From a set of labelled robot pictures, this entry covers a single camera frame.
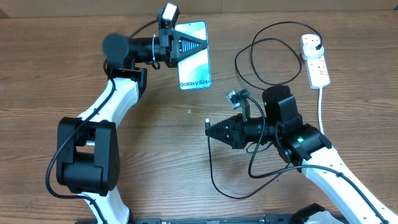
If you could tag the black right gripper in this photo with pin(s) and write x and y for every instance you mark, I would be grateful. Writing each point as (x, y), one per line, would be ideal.
(237, 137)

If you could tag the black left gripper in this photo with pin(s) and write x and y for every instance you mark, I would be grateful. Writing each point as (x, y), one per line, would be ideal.
(173, 46)

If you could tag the blue Galaxy smartphone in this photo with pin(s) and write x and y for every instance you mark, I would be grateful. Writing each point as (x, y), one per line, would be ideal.
(194, 72)

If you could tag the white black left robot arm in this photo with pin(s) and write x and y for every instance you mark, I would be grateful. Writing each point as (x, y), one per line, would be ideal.
(87, 157)

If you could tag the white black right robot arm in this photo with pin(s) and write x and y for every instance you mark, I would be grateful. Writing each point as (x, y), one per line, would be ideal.
(303, 147)

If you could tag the white charger plug adapter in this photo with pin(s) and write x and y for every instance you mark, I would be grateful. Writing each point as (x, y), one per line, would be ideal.
(310, 52)

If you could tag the white power strip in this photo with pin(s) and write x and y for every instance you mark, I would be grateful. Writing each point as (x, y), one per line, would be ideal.
(317, 72)

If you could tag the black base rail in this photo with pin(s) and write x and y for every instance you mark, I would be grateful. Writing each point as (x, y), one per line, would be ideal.
(268, 219)

